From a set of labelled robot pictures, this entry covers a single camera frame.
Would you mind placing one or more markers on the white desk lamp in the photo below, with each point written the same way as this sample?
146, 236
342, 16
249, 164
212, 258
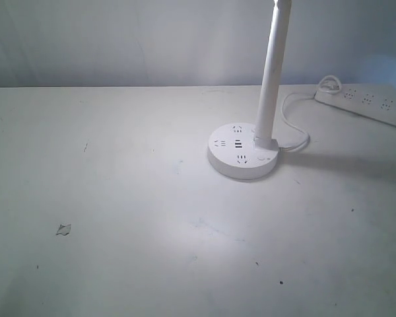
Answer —
245, 151

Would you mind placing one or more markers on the white power strip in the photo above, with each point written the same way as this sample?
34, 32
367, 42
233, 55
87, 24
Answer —
374, 101

